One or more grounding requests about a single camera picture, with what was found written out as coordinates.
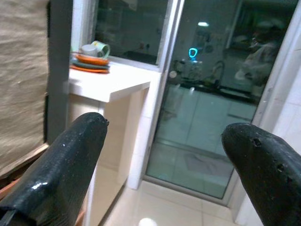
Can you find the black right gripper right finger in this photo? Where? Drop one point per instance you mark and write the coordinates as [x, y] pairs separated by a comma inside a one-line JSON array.
[[270, 176]]

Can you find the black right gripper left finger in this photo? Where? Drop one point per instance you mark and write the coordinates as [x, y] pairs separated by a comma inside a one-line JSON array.
[[54, 176]]

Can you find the glass sliding door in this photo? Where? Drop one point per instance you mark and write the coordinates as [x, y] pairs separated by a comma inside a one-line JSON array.
[[200, 117]]

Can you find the white ledge counter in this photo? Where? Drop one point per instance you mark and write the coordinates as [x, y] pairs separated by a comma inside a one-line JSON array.
[[105, 82]]

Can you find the beige linen cloth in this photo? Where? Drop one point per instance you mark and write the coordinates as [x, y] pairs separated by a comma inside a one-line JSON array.
[[21, 70]]

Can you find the orange plate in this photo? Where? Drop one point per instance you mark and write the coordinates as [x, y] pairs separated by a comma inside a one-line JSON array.
[[89, 70], [91, 60]]

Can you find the teal plate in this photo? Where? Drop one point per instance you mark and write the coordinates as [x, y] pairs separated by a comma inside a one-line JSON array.
[[90, 66]]

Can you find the white bowl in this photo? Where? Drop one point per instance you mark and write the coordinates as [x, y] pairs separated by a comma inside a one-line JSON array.
[[89, 50]]

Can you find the green patterned mug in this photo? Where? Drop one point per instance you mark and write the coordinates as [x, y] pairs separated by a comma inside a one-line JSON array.
[[102, 49]]

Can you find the round door lock knob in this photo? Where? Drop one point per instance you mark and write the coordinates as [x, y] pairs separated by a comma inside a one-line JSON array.
[[172, 74]]

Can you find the glass window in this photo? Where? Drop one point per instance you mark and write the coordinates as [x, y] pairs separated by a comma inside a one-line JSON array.
[[131, 30]]

